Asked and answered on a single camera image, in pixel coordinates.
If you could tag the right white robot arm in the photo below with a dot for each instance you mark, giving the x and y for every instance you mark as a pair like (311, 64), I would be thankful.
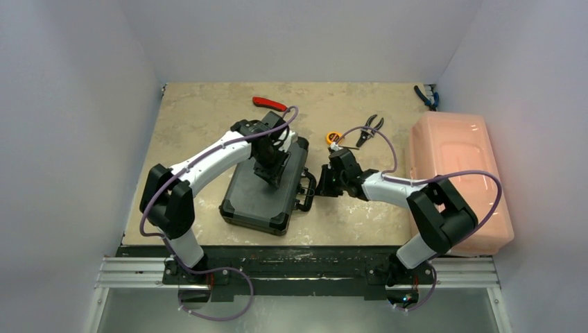
(442, 216)

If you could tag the black poker set case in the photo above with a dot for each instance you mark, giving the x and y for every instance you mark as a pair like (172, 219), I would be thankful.
(251, 202)

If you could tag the yellow tape measure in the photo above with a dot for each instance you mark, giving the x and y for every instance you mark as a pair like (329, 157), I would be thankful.
(335, 139)

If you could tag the black handled pliers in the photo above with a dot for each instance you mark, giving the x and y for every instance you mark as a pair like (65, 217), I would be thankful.
(369, 129)

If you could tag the pink translucent plastic bin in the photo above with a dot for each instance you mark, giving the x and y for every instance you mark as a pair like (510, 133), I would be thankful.
(441, 143)

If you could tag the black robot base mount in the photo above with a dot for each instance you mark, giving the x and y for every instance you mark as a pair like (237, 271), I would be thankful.
(370, 272)

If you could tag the red utility knife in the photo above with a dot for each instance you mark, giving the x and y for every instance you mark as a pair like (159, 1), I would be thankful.
(262, 102)

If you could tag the aluminium rail frame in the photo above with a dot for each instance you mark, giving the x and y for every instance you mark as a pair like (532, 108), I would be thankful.
(147, 273)

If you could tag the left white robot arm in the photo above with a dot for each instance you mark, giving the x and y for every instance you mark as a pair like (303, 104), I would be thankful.
(167, 198)

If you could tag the blue handled pliers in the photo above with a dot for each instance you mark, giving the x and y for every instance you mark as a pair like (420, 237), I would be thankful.
(431, 104)

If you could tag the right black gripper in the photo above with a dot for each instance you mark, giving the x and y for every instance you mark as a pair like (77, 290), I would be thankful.
(326, 180)

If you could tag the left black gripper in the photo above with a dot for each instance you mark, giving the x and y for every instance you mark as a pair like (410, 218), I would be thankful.
(274, 175)

